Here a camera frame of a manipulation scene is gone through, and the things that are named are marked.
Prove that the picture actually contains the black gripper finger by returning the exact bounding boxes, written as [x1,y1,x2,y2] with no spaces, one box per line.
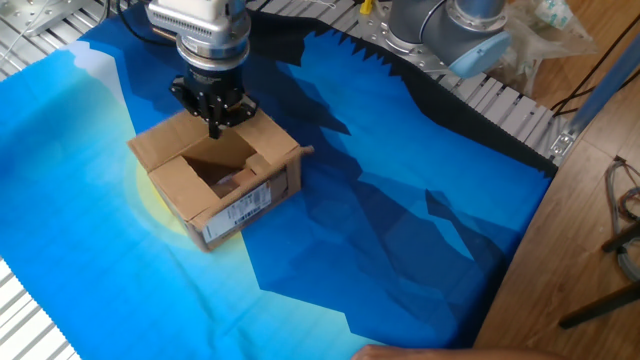
[169,77,218,140]
[214,94,259,140]

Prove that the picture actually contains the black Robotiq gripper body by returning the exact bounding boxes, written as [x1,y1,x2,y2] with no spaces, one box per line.
[182,62,247,125]

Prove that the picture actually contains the brown cardboard box with label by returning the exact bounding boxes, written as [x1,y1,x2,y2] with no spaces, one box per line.
[127,107,315,253]

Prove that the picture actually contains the bare person forearm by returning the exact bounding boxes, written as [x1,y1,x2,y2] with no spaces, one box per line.
[429,346,569,360]

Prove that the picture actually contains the bare person hand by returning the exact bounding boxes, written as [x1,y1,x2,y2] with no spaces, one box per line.
[350,343,431,360]

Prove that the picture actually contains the blue mountain print cloth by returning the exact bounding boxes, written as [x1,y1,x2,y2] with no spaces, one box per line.
[0,0,559,360]

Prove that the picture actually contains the silver perforated mounting plate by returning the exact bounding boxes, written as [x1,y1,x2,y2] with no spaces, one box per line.
[0,0,69,37]

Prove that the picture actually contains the clear plastic bag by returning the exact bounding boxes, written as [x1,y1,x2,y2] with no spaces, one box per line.
[499,0,600,96]

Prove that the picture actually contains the black stand legs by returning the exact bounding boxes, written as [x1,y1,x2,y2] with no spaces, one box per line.
[558,219,640,330]

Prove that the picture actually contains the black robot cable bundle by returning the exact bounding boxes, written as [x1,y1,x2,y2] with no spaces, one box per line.
[107,0,177,50]

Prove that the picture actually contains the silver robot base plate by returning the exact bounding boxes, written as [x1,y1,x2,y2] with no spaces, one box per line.
[357,0,454,77]

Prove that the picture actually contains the thin white cable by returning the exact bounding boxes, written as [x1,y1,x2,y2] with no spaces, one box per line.
[0,0,54,52]

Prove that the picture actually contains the black floor cables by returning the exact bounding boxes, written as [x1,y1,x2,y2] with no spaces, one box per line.
[549,13,640,117]

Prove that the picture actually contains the aluminium frame post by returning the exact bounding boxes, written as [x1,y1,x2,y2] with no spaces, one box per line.
[548,29,640,162]

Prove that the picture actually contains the grey cable bundle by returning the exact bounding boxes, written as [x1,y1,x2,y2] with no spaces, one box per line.
[604,157,640,282]

